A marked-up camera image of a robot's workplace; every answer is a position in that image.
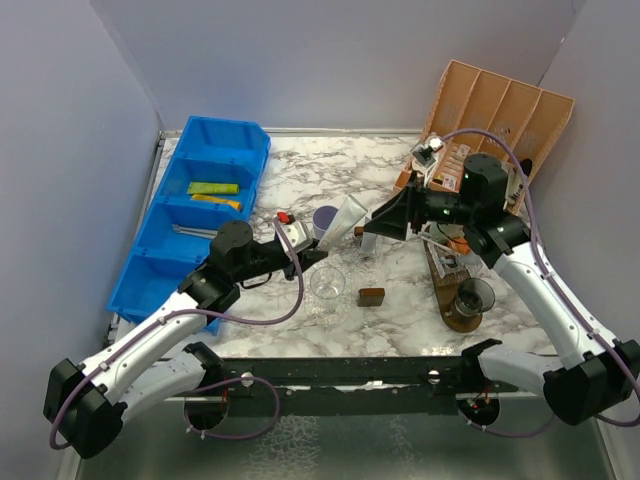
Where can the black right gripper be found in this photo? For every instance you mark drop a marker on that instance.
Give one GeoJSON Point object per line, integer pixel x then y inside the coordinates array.
{"type": "Point", "coordinates": [392, 218]}

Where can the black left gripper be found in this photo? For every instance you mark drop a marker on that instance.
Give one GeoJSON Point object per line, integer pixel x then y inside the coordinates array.
{"type": "Point", "coordinates": [305, 259]}

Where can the clear plastic cup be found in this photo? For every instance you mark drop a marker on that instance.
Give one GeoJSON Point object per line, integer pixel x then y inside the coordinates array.
{"type": "Point", "coordinates": [327, 285]}

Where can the lilac plastic cup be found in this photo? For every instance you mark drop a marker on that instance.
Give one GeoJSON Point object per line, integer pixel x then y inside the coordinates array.
{"type": "Point", "coordinates": [322, 219]}

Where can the clear square toothbrush holder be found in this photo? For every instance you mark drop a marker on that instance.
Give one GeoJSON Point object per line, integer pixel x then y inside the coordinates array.
{"type": "Point", "coordinates": [446, 269]}

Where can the white toothpaste tube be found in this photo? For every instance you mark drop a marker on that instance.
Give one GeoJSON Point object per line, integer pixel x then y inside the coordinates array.
{"type": "Point", "coordinates": [471, 262]}

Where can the dark blue plastic cup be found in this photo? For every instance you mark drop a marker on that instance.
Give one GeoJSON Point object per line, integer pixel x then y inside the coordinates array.
{"type": "Point", "coordinates": [473, 297]}

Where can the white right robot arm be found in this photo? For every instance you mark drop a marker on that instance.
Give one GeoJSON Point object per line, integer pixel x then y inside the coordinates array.
{"type": "Point", "coordinates": [594, 370]}

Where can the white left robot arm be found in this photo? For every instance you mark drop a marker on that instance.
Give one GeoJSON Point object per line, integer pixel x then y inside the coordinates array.
{"type": "Point", "coordinates": [88, 404]}

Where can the brown oval wooden tray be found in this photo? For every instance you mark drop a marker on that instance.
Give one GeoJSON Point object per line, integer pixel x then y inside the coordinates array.
{"type": "Point", "coordinates": [444, 296]}

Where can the blue plastic bin organizer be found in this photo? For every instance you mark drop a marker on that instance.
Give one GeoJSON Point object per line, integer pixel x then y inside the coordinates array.
{"type": "Point", "coordinates": [209, 150]}

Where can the peach compartment organizer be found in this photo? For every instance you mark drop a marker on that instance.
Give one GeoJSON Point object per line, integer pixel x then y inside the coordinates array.
{"type": "Point", "coordinates": [528, 119]}

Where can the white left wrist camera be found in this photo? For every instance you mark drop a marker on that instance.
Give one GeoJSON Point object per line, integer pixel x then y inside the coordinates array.
{"type": "Point", "coordinates": [293, 235]}

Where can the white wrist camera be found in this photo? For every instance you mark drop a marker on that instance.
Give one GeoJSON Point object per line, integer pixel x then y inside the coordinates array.
{"type": "Point", "coordinates": [426, 156]}
{"type": "Point", "coordinates": [293, 235]}

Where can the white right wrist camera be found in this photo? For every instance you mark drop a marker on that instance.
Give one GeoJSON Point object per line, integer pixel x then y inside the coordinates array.
{"type": "Point", "coordinates": [426, 156]}

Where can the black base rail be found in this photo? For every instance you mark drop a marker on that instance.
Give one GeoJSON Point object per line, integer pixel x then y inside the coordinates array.
{"type": "Point", "coordinates": [347, 386]}

